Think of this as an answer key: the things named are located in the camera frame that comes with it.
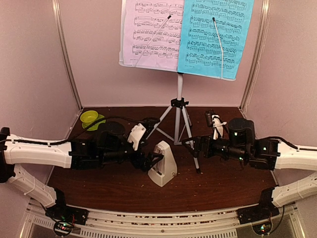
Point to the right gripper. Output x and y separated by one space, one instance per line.
205 140

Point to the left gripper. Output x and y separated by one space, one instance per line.
144 165

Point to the white metronome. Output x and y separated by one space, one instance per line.
166 169

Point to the white music stand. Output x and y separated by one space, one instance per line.
182 121

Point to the blue sheet music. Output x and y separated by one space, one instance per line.
213 37

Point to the purple sheet music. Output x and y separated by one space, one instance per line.
151 33

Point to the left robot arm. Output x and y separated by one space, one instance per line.
107 145

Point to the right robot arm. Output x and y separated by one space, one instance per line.
269 153

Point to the green saucer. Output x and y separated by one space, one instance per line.
94 127

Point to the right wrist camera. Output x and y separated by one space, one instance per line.
216 124

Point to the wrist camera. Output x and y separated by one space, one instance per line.
141 131
216 124

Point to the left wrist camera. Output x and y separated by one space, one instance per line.
141 131

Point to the right aluminium corner post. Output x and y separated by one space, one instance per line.
259 48

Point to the aluminium corner post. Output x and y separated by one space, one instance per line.
259 48
65 55

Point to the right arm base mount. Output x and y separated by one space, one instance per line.
261 214

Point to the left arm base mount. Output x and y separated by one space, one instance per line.
65 217

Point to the left aluminium corner post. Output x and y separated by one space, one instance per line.
65 55

